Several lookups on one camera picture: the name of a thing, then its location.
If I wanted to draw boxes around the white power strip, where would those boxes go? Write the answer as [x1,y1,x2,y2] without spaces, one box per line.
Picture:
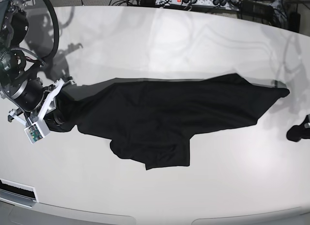
[155,0,240,11]

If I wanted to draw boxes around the black t-shirt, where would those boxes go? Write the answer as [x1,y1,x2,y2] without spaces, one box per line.
[45,73,290,170]

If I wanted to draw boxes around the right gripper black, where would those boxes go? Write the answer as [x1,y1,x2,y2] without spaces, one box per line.
[11,78,56,113]

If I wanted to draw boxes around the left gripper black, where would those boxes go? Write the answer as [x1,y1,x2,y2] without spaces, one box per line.
[286,115,310,142]

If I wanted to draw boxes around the black power supply box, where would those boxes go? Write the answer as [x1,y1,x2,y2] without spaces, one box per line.
[240,0,274,19]

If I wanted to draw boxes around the white slotted box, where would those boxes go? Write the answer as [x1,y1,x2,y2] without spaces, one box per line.
[0,179,39,209]

